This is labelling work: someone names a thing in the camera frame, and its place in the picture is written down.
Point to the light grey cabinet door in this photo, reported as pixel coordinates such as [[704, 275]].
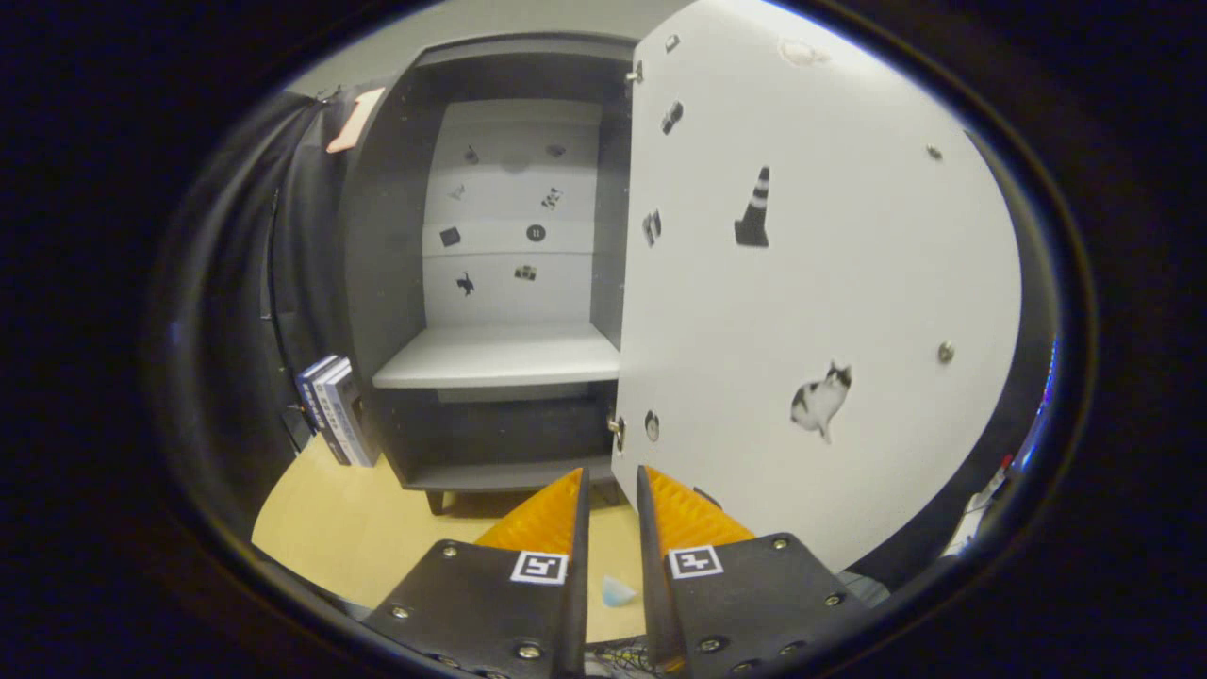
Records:
[[849, 283]]

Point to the light blue packet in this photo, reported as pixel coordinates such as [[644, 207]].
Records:
[[618, 592]]

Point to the grey cabinet shelf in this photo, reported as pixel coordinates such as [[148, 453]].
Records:
[[500, 356]]

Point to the metal door hinge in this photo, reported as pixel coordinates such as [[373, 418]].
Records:
[[617, 432], [635, 73]]

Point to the black backdrop cloth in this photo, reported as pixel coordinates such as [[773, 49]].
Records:
[[245, 283]]

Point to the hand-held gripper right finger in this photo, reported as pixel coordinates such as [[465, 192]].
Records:
[[653, 604]]

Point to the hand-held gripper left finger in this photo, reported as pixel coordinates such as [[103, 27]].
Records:
[[575, 604]]

